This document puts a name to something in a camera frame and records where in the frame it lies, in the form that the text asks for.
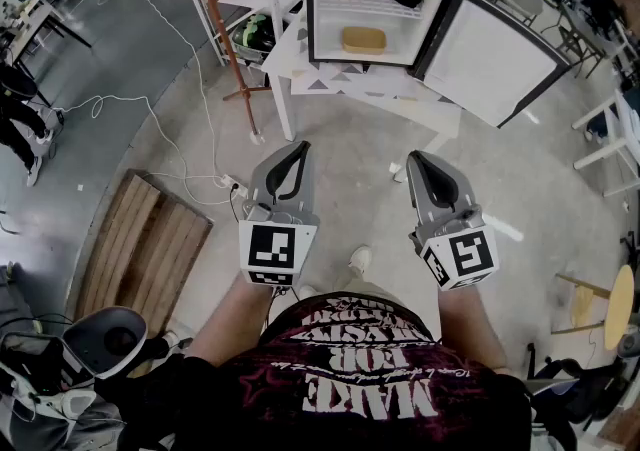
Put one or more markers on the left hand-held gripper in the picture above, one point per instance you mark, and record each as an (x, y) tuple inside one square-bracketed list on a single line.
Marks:
[(267, 246)]

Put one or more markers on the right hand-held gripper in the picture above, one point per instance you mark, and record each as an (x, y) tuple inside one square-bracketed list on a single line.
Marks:
[(465, 254)]

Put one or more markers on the black mini fridge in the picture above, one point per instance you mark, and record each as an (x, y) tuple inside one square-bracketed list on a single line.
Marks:
[(480, 64)]

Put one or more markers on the person's right forearm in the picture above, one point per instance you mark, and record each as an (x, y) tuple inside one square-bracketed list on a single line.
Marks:
[(465, 324)]

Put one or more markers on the person's left forearm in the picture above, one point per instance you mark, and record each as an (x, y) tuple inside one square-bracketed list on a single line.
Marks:
[(230, 319)]

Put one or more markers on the white wire fridge shelf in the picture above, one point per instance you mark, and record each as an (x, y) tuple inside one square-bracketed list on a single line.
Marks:
[(370, 6)]

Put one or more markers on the white power strip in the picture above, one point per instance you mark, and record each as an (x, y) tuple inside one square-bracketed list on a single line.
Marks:
[(234, 185)]

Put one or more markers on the person's right white shoe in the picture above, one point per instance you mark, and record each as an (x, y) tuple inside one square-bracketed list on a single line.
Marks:
[(361, 261)]

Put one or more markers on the person's white shoe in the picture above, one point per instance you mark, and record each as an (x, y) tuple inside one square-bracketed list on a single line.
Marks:
[(361, 261), (309, 291)]

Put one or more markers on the person's left white shoe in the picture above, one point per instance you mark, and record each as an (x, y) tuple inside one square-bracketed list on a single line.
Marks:
[(309, 291)]

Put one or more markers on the person's beige shorts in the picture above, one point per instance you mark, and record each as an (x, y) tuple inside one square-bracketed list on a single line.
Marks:
[(360, 287)]

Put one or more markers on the wooden pallet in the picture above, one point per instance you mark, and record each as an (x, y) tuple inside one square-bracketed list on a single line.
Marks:
[(145, 244)]

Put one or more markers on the green black helmet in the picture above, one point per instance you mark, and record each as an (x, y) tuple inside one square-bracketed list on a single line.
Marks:
[(255, 34)]

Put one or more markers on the brown wooden coat rack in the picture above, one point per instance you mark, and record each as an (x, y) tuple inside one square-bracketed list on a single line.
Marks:
[(220, 24)]

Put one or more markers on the grey chair black legs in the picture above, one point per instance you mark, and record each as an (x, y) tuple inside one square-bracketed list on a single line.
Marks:
[(525, 1)]

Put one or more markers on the round wooden stool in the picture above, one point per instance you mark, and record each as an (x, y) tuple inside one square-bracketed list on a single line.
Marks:
[(620, 304)]

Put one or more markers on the dark cluttered desk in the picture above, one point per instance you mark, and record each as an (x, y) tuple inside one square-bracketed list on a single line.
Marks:
[(585, 24)]

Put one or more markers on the person's black red printed t-shirt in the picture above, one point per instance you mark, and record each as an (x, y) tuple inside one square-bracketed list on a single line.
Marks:
[(280, 414)]

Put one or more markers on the black office chair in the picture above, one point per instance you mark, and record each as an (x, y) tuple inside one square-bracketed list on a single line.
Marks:
[(580, 389)]

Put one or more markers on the white grey helmet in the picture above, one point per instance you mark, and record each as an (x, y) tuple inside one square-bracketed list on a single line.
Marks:
[(90, 339)]

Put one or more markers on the white desk black legs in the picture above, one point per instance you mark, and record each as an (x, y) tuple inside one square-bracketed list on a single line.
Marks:
[(30, 24)]

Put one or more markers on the white frame table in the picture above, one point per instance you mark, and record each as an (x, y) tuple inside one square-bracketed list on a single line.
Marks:
[(615, 149)]

